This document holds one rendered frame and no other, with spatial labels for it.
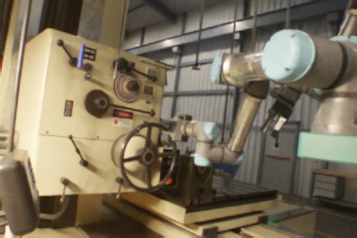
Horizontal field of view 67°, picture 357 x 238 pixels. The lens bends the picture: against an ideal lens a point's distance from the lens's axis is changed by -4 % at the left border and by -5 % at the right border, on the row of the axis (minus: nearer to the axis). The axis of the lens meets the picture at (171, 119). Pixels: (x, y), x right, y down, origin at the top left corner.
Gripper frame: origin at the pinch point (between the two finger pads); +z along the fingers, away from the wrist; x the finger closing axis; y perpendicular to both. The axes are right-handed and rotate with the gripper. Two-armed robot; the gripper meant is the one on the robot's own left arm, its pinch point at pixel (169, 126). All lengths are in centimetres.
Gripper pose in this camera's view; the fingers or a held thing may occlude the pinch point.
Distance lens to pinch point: 143.3
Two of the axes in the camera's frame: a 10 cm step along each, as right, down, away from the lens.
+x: -2.0, 9.7, -1.2
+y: -7.3, -2.3, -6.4
